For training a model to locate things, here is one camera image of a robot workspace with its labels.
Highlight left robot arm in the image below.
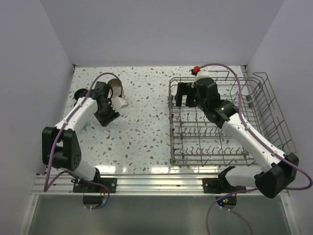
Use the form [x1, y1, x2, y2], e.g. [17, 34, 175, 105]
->
[42, 82, 120, 192]

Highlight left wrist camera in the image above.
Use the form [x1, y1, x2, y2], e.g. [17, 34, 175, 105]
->
[112, 96, 128, 111]

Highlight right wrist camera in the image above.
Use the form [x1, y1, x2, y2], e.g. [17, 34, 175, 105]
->
[191, 66, 209, 88]

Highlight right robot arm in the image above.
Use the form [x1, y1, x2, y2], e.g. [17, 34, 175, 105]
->
[169, 77, 299, 198]

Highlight aluminium mounting rail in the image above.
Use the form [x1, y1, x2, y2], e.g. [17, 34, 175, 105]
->
[30, 172, 291, 196]

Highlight clear glass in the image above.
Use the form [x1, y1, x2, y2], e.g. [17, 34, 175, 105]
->
[92, 116, 107, 132]

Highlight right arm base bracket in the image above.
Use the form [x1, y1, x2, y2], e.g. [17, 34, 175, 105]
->
[202, 178, 220, 194]

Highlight grey wire dish rack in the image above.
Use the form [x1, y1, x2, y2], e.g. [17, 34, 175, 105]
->
[168, 70, 296, 168]

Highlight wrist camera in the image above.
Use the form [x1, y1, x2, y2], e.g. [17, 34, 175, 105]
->
[191, 66, 209, 88]
[112, 96, 128, 111]

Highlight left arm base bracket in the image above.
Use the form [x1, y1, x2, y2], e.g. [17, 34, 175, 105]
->
[98, 178, 117, 193]

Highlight dark teal mug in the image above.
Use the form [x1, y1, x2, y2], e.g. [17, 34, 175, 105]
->
[74, 89, 88, 101]

